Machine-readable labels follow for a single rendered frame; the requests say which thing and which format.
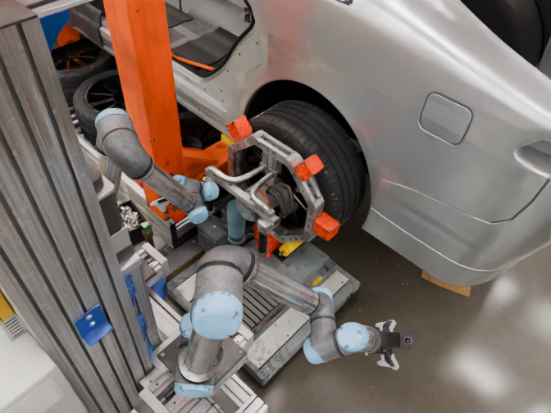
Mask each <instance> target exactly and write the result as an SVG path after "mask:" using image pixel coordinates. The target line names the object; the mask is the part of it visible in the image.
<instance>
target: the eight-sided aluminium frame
mask: <svg viewBox="0 0 551 413"><path fill-rule="evenodd" d="M252 145H256V146H257V147H259V148H261V149H262V150H264V151H265V152H267V153H268V154H269V155H271V156H272V157H274V158H276V159H277V160H278V161H280V162H281V163H283V164H284V165H286V166H287V168H288V169H289V172H290V174H291V175H292V176H293V178H294V181H295V183H296V184H297V185H298V188H299V190H300V192H301V194H302V195H303V197H304V199H305V201H306V203H307V206H308V208H307V217H306V222H305V228H303V229H286V228H285V227H284V226H283V225H281V224H280V225H278V226H277V227H276V228H274V229H273V230H272V231H271V232H270V233H269V234H270V235H272V236H273V237H274V238H276V239H277V241H279V242H281V243H297V242H310V241H311V240H312V239H313V238H315V237H316V236H317V234H316V233H314V232H313V231H312V226H313V222H314V220H315V219H316V218H317V217H318V216H320V215H321V214H322V211H323V206H324V202H325V201H324V199H323V197H322V195H321V193H320V191H319V189H318V188H317V186H316V184H315V182H314V180H313V178H312V177H311V178H309V179H307V180H305V181H302V180H301V179H300V178H299V177H298V175H297V173H296V172H295V170H294V167H295V166H297V165H298V164H299V163H301V162H302V161H304V159H302V158H301V156H300V154H298V153H297V152H296V151H294V150H292V149H291V148H289V147H287V146H286V145H284V144H283V143H281V142H280V141H278V140H277V139H275V138H273V137H271V136H270V135H269V134H268V133H267V132H264V131H263V130H259V131H257V132H256V133H254V134H251V135H249V136H248V137H247V138H244V139H242V140H240V141H238V142H237V143H236V142H234V143H232V144H231V145H229V146H228V147H227V155H228V176H230V177H238V176H241V175H242V149H245V148H248V147H250V146H252ZM233 184H234V185H236V186H237V187H238V188H239V187H240V189H242V190H243V191H245V190H246V189H247V188H248V186H247V184H246V183H245V181H243V182H239V183H233Z"/></svg>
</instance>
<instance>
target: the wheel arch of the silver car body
mask: <svg viewBox="0 0 551 413"><path fill-rule="evenodd" d="M320 95H322V97H321V99H320V100H319V101H318V102H317V104H316V106H317V107H320V108H321V109H322V110H324V111H327V110H329V109H330V103H332V104H333V105H334V106H335V107H334V111H335V112H336V117H335V119H336V120H337V121H338V123H339V124H341V125H342V127H343V128H344V129H345V130H346V132H347V134H348V135H349V136H350V138H353V139H354V140H356V141H358V142H359V144H360V146H361V148H362V145H361V143H360V141H359V139H358V137H357V135H356V134H355V132H354V130H353V128H352V126H351V125H350V124H349V122H348V121H347V119H346V118H345V116H344V115H343V114H342V112H341V111H340V110H339V109H338V107H337V106H336V105H335V104H334V103H333V102H332V101H331V100H330V99H329V98H327V97H326V96H325V95H324V94H322V93H321V92H319V91H318V90H316V89H315V88H313V87H312V86H310V85H308V84H305V83H304V82H301V81H298V80H296V79H288V78H277V79H270V80H268V81H266V82H264V83H262V84H260V85H259V86H258V87H256V88H255V89H254V90H253V92H252V93H251V95H250V96H249V98H248V100H247V102H246V104H245V107H244V111H243V115H245V116H246V118H247V120H250V119H251V118H253V117H254V116H256V115H258V114H260V113H261V112H263V111H265V110H266V109H268V108H270V107H272V106H274V105H275V104H277V103H278V102H283V101H286V100H300V101H305V102H309V103H311V104H314V103H315V101H316V100H317V99H318V98H319V97H320ZM243 115H242V116H243ZM362 151H363V148H362ZM363 154H364V155H363V159H362V163H363V165H364V170H365V172H366V173H367V174H369V176H370V182H371V173H370V170H369V165H368V163H367V158H366V155H365V153H364V151H363ZM371 203H372V184H371V202H370V208H369V211H368V215H367V218H366V220H365V222H364V224H363V225H362V229H363V228H364V226H365V225H366V223H367V221H368V218H369V215H370V212H371Z"/></svg>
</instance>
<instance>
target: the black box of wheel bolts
mask: <svg viewBox="0 0 551 413"><path fill-rule="evenodd" d="M119 210H120V213H121V218H122V221H123V222H124V223H125V224H126V225H127V229H128V233H129V236H130V241H131V243H132V244H133V246H134V245H136V244H138V243H141V242H142V241H144V240H145V237H144V236H143V234H142V230H141V227H140V224H142V223H143V222H144V221H146V219H145V218H144V216H143V215H142V213H141V212H140V211H139V209H138V208H137V206H136V205H135V204H134V203H133V202H132V200H131V199H130V200H129V201H127V202H123V203H121V204H119Z"/></svg>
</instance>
